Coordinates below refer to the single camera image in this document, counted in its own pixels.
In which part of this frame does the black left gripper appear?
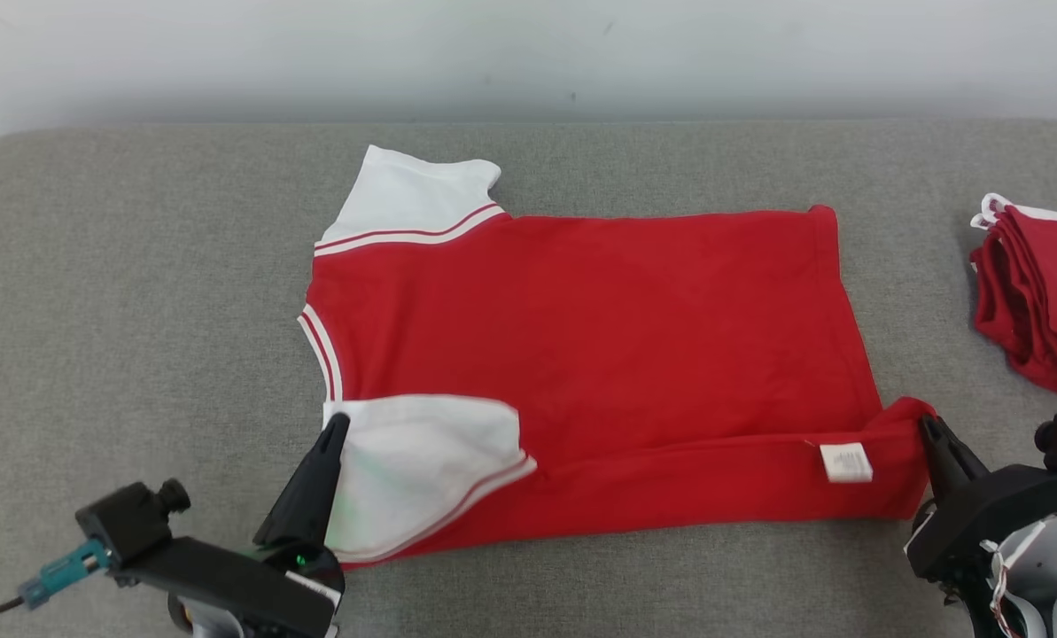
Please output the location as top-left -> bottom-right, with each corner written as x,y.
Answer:
112,412 -> 352,638

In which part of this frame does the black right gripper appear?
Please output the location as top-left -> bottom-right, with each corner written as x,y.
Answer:
903,414 -> 1057,586

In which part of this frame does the red garment with white band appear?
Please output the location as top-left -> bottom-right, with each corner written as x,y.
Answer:
969,192 -> 1057,405

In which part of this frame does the red shirt with white sleeves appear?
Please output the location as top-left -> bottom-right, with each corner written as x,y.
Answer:
298,144 -> 937,568

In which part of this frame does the red white wire bundle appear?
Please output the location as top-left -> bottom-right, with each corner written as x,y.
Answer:
984,523 -> 1030,638

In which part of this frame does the teal plug black cable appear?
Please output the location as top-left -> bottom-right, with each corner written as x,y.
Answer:
0,539 -> 111,623

